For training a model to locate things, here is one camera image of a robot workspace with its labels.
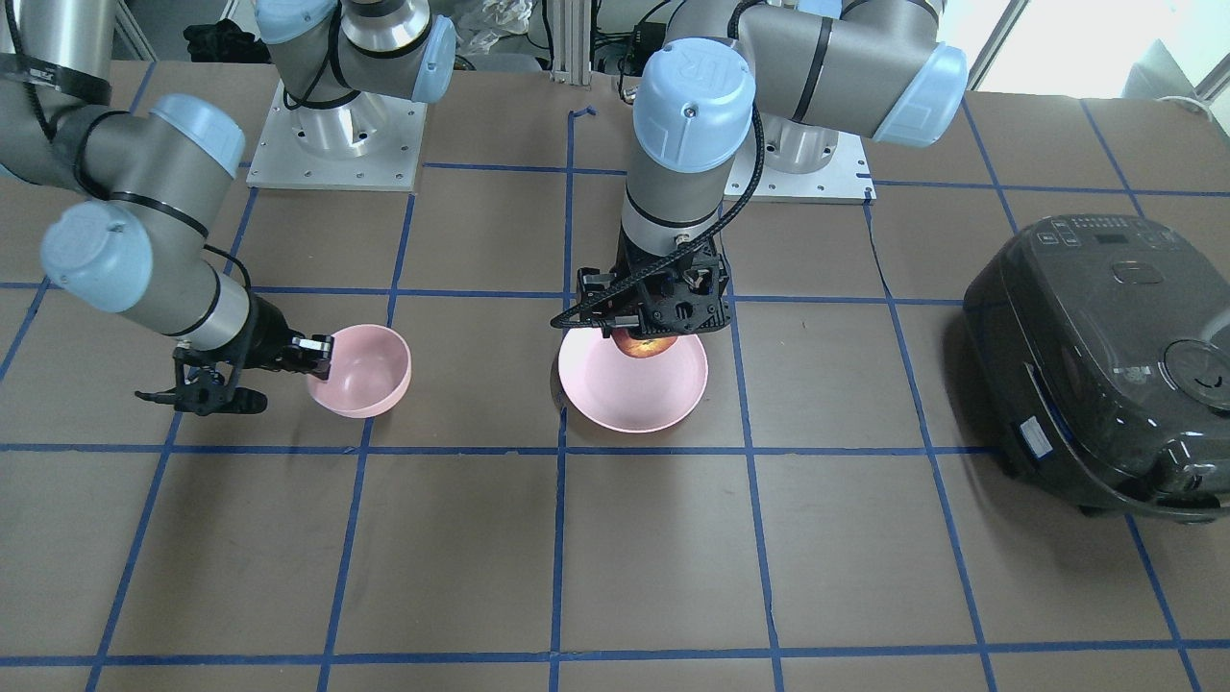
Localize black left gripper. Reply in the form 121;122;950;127
576;235;732;337

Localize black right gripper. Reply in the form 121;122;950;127
135;294;335;415

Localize red apple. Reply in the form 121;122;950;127
611;329;677;359

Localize pink bowl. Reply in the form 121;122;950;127
308;324;412;419

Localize pink plate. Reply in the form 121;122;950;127
556;329;708;433

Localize black rice cooker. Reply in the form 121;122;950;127
963;214;1229;524

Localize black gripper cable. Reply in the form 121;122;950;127
550;106;766;332

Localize aluminium frame post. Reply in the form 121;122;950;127
545;1;593;88

